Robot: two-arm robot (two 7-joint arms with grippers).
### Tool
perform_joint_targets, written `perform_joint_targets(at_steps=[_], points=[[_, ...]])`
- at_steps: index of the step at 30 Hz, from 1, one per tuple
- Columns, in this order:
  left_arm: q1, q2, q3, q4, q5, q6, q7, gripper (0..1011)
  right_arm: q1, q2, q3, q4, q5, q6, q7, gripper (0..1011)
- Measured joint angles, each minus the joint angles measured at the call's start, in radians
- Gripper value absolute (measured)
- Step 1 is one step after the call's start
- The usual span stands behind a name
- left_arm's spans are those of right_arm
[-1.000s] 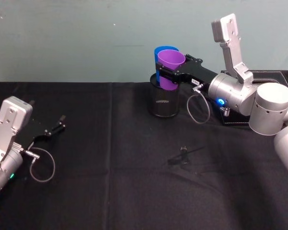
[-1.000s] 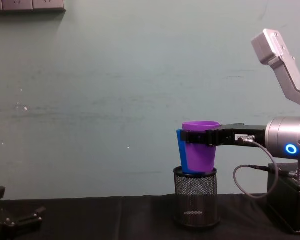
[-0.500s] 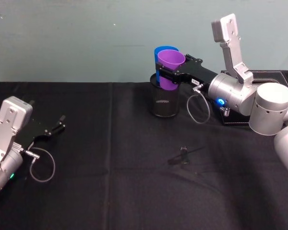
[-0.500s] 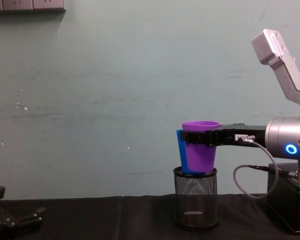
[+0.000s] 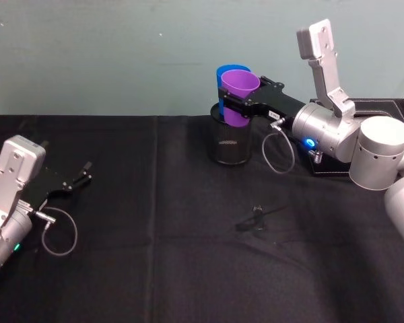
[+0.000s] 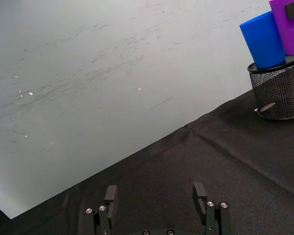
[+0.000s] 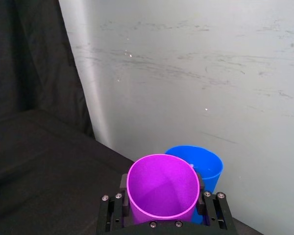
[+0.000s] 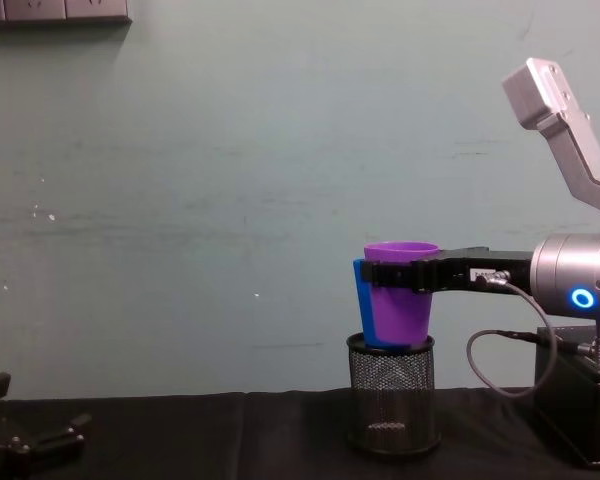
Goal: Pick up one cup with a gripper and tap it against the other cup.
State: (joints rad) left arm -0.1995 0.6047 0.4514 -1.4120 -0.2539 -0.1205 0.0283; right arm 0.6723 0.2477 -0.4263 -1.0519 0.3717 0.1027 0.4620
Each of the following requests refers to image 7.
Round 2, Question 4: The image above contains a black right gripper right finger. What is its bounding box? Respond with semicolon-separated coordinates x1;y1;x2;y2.
195;172;238;235

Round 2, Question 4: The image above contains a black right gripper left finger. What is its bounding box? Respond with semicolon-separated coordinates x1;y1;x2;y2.
96;173;132;235

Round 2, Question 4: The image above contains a purple plastic cup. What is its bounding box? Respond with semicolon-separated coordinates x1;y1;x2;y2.
126;154;200;225

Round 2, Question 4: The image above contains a blue plastic cup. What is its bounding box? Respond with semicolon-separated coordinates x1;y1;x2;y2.
165;145;224;225

